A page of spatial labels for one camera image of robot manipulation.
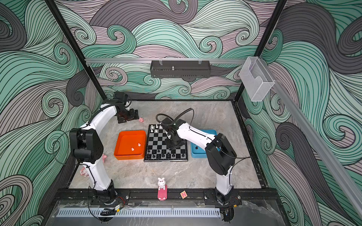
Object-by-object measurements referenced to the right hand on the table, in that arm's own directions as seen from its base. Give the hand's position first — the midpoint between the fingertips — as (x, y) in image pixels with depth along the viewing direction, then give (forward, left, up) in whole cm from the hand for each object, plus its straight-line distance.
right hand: (172, 147), depth 86 cm
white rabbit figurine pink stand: (-24, +5, -4) cm, 25 cm away
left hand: (+18, +27, +7) cm, 33 cm away
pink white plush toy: (-14, +51, -2) cm, 53 cm away
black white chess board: (0, +10, -4) cm, 11 cm away
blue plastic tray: (+1, -16, -8) cm, 18 cm away
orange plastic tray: (+4, +29, -6) cm, 30 cm away
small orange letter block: (-25, -7, -4) cm, 26 cm away
